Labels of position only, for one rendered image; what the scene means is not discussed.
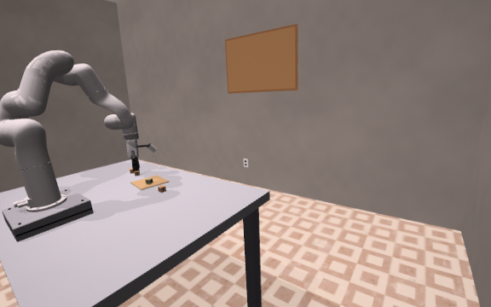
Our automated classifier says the tan flat mat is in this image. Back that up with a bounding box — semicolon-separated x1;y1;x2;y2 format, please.
131;176;169;190

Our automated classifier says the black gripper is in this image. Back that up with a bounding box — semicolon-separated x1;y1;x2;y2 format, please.
124;138;140;171

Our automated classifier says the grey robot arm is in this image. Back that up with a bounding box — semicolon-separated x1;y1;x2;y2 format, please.
0;50;139;212

